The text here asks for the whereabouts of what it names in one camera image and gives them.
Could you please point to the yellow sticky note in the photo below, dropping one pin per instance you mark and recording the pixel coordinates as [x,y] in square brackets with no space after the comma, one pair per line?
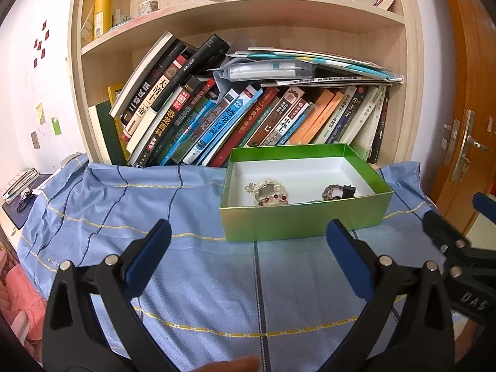
[40,113]

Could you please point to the stack of flat booklets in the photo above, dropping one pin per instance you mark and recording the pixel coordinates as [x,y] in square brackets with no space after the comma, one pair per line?
[329,60]

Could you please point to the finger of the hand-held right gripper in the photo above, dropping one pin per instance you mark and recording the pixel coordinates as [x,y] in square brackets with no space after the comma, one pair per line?
[486,203]
[441,228]

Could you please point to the yellow canister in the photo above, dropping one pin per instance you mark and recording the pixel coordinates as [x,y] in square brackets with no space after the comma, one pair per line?
[103,13]

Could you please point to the small white bottles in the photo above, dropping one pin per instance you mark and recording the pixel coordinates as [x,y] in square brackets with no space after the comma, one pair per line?
[122,17]

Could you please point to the group of red wall stickers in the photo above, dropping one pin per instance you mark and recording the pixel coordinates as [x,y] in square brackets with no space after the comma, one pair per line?
[40,44]

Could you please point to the person's left hand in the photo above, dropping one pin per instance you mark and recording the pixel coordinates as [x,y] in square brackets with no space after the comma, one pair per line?
[232,365]

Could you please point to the row of leaning books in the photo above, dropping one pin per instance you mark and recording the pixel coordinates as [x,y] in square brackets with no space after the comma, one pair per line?
[217,124]

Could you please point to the dark green board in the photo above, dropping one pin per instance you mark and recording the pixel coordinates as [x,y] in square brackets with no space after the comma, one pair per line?
[108,135]

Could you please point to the wooden bookshelf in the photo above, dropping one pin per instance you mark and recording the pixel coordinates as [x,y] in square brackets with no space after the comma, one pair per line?
[271,23]

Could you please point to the stack of white papers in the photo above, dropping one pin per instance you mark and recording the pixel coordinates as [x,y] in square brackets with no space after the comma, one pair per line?
[17,182]

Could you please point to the green cardboard box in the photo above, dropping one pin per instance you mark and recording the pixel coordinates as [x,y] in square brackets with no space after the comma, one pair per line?
[302,221]

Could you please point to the orange wooden door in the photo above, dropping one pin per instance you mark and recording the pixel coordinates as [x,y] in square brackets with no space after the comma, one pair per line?
[461,66]

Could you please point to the clear plastic pouch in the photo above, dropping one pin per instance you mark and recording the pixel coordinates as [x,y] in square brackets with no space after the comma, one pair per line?
[267,70]

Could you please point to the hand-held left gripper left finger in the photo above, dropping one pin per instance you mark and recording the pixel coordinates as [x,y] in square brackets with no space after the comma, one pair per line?
[149,257]

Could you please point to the blue checked cloth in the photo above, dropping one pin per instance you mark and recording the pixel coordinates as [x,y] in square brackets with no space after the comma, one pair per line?
[155,201]

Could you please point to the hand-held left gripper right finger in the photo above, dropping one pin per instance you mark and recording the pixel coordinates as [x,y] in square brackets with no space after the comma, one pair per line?
[348,257]

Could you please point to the pink cloth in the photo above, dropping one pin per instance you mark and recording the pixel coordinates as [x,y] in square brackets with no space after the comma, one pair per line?
[19,306]

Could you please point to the black desk mat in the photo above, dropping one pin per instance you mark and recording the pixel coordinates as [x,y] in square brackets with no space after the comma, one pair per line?
[23,209]

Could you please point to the green sticky note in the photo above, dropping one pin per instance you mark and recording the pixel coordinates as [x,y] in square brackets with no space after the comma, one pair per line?
[56,126]

